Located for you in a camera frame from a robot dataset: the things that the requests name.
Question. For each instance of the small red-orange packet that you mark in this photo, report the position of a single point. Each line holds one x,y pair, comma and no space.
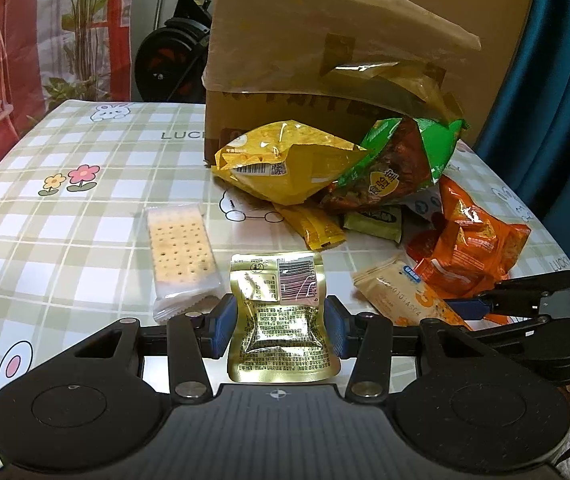
422,247

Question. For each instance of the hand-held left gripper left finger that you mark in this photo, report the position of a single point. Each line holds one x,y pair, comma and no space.
225,325

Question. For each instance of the large yellow chip bag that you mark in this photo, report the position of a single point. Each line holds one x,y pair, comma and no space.
285,160

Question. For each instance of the gold foil snack pouch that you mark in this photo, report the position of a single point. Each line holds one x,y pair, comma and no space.
280,330

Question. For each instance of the beige cracker packet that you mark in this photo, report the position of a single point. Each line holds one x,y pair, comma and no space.
390,290

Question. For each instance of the teal curtain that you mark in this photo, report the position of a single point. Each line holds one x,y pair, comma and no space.
555,85

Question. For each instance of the red printed backdrop cloth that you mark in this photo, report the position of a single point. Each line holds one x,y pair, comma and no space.
15,35

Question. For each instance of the large orange chip bag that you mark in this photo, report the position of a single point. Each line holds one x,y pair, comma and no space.
485,240

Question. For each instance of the white and blue packet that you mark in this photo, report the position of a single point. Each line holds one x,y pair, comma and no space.
422,207

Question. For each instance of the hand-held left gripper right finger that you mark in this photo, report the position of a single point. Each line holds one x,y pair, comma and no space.
335,330

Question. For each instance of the brown cardboard box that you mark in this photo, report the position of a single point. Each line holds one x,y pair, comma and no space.
285,35

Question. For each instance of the small yellow stick packet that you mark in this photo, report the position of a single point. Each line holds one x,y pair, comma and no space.
315,227

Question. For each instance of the flat orange snack packet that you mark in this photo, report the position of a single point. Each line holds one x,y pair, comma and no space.
445,275

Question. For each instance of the clear cracker packet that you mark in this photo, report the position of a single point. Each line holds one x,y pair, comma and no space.
177,250

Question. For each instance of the large green chip bag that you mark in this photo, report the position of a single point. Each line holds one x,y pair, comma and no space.
395,170

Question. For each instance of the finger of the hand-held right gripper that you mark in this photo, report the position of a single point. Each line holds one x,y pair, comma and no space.
510,330
515,295

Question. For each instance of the brown wooden panel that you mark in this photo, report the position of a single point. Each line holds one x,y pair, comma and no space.
490,10

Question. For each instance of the small green snack packet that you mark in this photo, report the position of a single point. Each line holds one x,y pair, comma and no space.
372,222

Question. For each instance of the black exercise bike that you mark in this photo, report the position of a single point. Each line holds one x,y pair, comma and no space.
170,60

